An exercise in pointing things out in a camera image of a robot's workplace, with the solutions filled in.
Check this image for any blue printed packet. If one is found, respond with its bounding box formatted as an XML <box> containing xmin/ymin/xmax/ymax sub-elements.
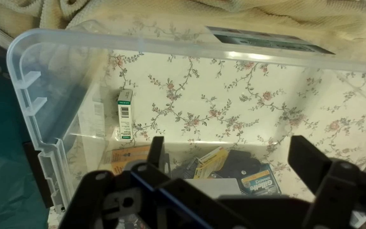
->
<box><xmin>238</xmin><ymin>163</ymin><xmax>284</xmax><ymax>196</ymax></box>

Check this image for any clear plastic storage bin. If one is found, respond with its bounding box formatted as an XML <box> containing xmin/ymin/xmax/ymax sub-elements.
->
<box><xmin>5</xmin><ymin>27</ymin><xmax>366</xmax><ymax>214</ymax></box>

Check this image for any cream towel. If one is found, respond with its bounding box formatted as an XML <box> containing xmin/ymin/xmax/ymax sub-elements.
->
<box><xmin>0</xmin><ymin>0</ymin><xmax>366</xmax><ymax>65</ymax></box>

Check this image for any dark printed bin label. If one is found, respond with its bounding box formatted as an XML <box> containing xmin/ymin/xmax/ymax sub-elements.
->
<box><xmin>206</xmin><ymin>26</ymin><xmax>336</xmax><ymax>56</ymax></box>

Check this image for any small white green box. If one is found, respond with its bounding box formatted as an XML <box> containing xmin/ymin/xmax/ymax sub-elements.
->
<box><xmin>117</xmin><ymin>88</ymin><xmax>135</xmax><ymax>143</ymax></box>

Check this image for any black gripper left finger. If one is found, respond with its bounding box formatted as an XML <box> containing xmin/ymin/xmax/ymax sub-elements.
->
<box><xmin>146</xmin><ymin>135</ymin><xmax>168</xmax><ymax>176</ymax></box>

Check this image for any blue cable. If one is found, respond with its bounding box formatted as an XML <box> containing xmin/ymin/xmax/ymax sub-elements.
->
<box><xmin>130</xmin><ymin>169</ymin><xmax>206</xmax><ymax>229</ymax></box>

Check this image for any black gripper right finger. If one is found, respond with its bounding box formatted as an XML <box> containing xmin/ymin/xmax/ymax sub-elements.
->
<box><xmin>288</xmin><ymin>135</ymin><xmax>342</xmax><ymax>201</ymax></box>

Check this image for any yellow printed packet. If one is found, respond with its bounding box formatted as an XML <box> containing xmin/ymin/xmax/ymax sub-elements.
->
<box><xmin>194</xmin><ymin>145</ymin><xmax>232</xmax><ymax>180</ymax></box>

